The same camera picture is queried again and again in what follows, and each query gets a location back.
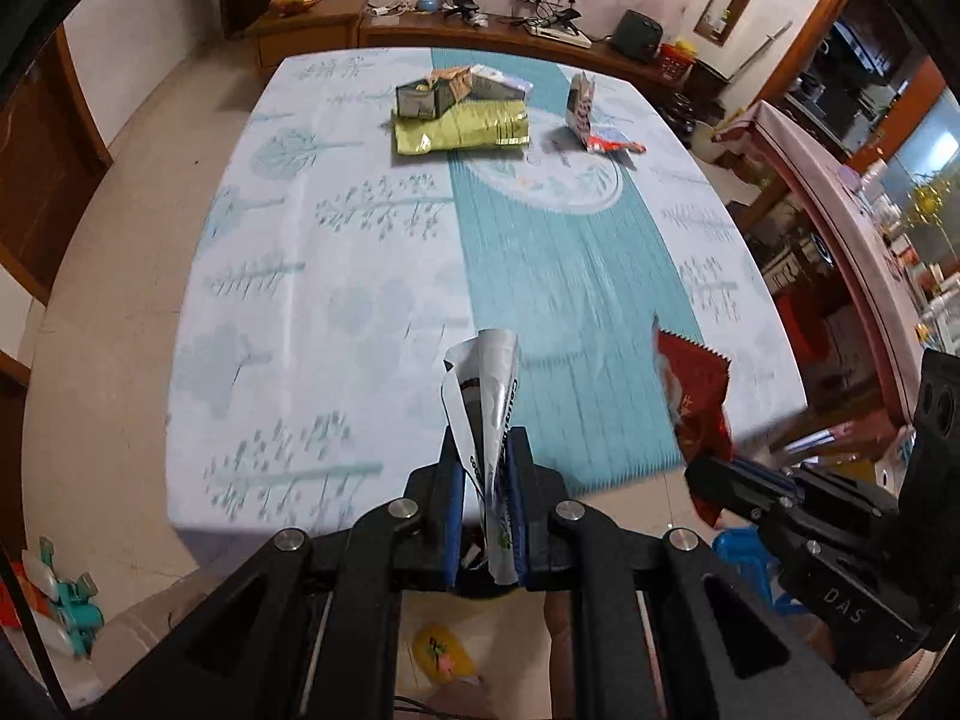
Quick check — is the blue plastic stool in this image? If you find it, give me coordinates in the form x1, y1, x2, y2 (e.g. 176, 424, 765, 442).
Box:
713, 527, 807, 616

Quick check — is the red basket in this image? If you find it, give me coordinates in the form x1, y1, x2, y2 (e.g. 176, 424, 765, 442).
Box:
658, 44, 697, 83

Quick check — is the left yellow slipper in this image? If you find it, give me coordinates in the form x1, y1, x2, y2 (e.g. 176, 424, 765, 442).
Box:
410, 622, 480, 686

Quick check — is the black stacked pot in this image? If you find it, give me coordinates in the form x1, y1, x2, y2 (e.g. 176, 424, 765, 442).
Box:
659, 93, 700, 149

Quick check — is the grey silver carton box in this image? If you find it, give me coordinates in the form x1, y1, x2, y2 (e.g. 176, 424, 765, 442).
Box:
441, 328, 521, 585

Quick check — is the pink covered side table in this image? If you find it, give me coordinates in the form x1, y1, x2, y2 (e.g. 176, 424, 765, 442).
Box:
711, 97, 932, 430

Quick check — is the white baby picture carton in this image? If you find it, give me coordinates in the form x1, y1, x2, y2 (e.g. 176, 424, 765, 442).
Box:
565, 71, 646, 154

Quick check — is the fruit bowl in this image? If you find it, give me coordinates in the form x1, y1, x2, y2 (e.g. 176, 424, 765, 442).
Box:
268, 0, 322, 16

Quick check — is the black radio box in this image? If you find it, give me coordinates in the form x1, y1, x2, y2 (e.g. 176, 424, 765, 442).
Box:
608, 10, 664, 65

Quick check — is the small white printed box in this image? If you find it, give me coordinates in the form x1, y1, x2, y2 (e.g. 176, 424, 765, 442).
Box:
469, 64, 534, 103

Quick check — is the red foil snack bag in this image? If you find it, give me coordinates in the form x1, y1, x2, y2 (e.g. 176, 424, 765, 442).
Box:
649, 313, 737, 529

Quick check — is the yellow-green foil bag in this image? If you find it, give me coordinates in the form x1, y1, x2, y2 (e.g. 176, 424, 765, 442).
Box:
394, 101, 530, 156

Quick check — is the green brown milk carton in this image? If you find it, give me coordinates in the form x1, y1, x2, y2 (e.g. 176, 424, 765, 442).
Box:
395, 67, 472, 121

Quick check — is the wooden tv cabinet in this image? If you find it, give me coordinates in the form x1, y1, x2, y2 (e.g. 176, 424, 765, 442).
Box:
244, 0, 683, 96

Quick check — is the blue white patterned tablecloth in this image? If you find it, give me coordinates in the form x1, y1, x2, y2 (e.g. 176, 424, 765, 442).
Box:
166, 49, 807, 561

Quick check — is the wooden door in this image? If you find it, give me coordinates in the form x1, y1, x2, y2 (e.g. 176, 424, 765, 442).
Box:
2, 28, 112, 302

